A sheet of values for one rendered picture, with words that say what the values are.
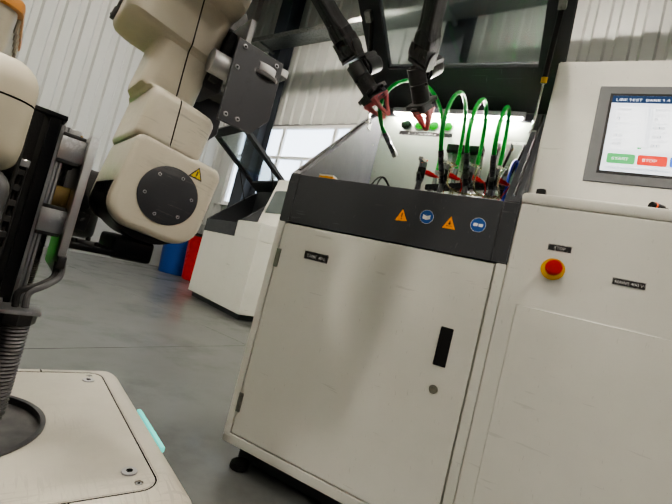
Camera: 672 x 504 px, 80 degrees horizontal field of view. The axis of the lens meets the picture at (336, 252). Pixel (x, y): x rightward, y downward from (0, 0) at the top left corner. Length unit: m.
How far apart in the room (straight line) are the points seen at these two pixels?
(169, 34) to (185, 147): 0.20
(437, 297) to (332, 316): 0.31
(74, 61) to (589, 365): 7.39
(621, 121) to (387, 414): 1.10
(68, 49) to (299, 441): 7.02
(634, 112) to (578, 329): 0.74
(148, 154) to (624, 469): 1.12
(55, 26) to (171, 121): 6.91
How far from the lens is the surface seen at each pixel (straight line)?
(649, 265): 1.10
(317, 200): 1.26
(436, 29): 1.30
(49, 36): 7.60
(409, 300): 1.10
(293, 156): 7.35
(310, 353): 1.21
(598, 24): 6.35
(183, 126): 0.79
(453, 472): 1.14
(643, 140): 1.49
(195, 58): 0.87
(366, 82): 1.42
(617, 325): 1.08
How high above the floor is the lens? 0.66
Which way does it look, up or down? 3 degrees up
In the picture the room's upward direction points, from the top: 14 degrees clockwise
